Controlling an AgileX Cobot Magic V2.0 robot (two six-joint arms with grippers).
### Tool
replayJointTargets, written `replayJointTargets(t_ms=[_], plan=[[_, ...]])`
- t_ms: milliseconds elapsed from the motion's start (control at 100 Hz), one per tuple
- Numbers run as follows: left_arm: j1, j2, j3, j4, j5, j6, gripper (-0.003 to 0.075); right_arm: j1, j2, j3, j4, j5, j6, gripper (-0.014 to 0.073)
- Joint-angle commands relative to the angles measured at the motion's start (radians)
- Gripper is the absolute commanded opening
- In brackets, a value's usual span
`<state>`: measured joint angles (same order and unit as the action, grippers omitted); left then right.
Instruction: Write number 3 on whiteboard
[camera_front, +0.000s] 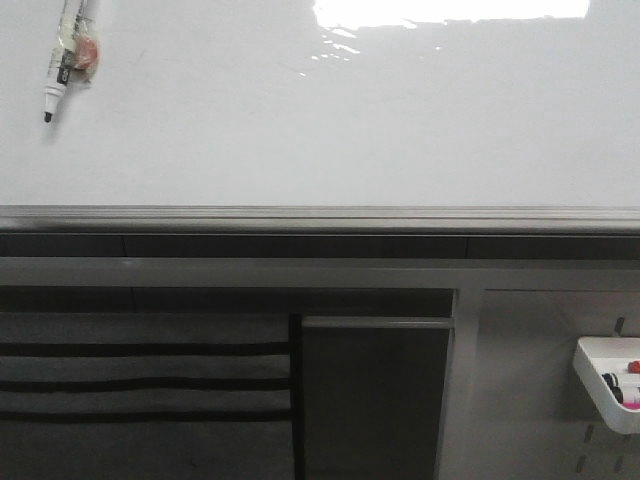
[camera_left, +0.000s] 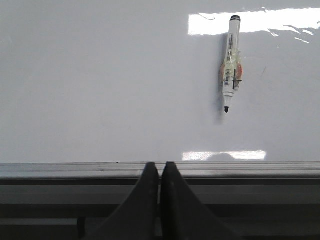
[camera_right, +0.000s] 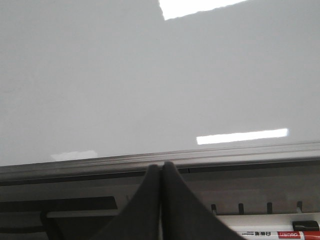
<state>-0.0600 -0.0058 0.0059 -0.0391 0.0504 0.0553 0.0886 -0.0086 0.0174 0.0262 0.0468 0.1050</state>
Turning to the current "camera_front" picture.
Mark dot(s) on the white taped whiteboard marker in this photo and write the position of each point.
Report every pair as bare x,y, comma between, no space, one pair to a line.
75,55

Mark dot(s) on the dark grey panel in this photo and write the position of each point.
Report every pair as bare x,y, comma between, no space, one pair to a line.
373,399

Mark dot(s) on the grey fabric pocket organizer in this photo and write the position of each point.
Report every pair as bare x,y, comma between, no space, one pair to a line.
151,396

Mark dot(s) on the white plastic marker tray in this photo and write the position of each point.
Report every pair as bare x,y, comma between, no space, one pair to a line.
595,356

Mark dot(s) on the black capped marker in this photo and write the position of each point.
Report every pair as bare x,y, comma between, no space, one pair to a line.
618,383

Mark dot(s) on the red capped marker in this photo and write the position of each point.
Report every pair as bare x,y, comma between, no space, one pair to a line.
632,367

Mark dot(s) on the pink marker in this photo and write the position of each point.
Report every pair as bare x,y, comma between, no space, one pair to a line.
631,400

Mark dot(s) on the white whiteboard with aluminium frame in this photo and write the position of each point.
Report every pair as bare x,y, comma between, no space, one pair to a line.
414,116

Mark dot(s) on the grey whiteboard stand frame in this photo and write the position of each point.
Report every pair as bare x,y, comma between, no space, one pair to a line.
512,407

